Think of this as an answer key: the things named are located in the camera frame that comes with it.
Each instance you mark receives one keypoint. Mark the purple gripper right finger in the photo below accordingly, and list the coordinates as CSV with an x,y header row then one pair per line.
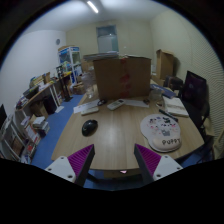
x,y
153,166

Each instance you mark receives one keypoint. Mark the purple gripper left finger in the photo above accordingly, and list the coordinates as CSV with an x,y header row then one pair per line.
x,y
75,167

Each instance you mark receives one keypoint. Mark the puppy print mouse pad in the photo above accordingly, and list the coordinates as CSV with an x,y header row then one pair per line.
x,y
162,132

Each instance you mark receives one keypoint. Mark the black computer mouse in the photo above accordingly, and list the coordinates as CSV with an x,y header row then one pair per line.
x,y
89,127

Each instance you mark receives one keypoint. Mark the black pen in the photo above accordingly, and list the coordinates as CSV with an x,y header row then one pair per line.
x,y
167,114

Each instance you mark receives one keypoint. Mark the white keyboard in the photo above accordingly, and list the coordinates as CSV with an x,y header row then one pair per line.
x,y
87,108

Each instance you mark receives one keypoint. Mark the white paper sheet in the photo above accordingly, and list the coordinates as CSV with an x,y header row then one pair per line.
x,y
136,103

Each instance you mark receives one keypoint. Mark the open notebook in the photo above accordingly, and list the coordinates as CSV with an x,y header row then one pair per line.
x,y
175,106

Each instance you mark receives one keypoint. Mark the white remote control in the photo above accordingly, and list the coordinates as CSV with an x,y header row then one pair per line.
x,y
116,104

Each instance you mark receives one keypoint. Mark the white bookshelf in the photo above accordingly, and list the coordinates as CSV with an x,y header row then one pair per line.
x,y
18,143

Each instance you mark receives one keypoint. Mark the blue book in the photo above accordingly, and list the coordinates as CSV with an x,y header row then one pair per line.
x,y
165,92

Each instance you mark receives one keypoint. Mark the small cardboard box on floor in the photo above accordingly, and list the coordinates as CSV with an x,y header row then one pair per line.
x,y
79,89

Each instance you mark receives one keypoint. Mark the black office chair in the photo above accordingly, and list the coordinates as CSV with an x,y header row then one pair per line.
x,y
194,96

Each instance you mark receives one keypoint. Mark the large cardboard box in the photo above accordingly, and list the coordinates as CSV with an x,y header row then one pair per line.
x,y
123,78

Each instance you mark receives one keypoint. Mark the tall cardboard box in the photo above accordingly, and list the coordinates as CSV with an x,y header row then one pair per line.
x,y
165,63

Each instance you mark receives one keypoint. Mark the glass door display fridge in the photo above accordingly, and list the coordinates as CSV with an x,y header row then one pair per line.
x,y
70,59

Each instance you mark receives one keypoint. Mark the window with blind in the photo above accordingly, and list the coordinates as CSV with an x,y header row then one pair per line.
x,y
107,38

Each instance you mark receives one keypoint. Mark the ceiling light tube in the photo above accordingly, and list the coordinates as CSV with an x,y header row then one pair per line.
x,y
93,7

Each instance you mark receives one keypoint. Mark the wooden wall shelf desk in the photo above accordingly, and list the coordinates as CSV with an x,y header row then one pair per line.
x,y
49,87

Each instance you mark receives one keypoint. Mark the round wall clock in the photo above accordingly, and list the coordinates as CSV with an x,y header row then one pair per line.
x,y
58,41

